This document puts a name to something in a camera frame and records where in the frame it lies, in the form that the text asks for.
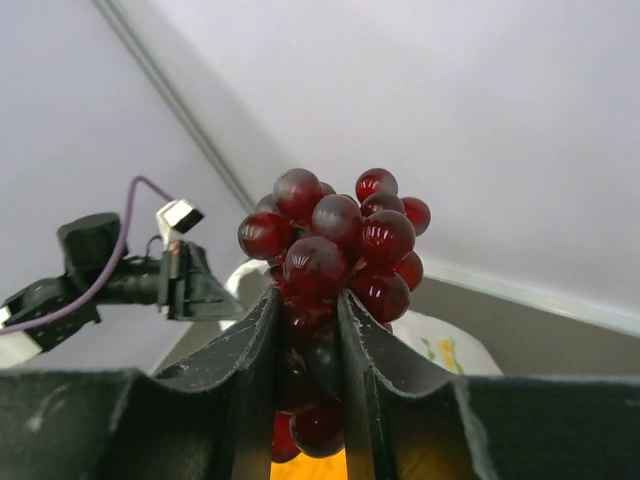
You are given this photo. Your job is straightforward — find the dark red grape bunch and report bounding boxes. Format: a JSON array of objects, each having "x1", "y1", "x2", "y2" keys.
[{"x1": 237, "y1": 168, "x2": 431, "y2": 464}]

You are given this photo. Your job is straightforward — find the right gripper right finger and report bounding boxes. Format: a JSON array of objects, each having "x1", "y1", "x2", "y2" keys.
[{"x1": 338, "y1": 292, "x2": 639, "y2": 479}]

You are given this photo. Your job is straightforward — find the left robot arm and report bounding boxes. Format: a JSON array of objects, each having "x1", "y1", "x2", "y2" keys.
[{"x1": 1, "y1": 212, "x2": 243, "y2": 369}]

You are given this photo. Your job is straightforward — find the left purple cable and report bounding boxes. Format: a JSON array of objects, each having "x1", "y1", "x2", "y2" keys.
[{"x1": 0, "y1": 174, "x2": 176, "y2": 336}]

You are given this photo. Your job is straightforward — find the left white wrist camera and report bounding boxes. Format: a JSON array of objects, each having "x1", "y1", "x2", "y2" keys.
[{"x1": 155, "y1": 198, "x2": 204, "y2": 235}]

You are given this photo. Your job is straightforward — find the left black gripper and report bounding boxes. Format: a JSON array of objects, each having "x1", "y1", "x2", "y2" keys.
[{"x1": 157, "y1": 240, "x2": 246, "y2": 321}]

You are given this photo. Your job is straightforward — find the white printed plastic bag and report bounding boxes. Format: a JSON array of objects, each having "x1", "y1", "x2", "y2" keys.
[{"x1": 224, "y1": 260, "x2": 503, "y2": 376}]

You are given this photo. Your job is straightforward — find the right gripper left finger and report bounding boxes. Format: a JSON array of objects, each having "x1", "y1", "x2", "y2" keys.
[{"x1": 1, "y1": 290, "x2": 281, "y2": 479}]

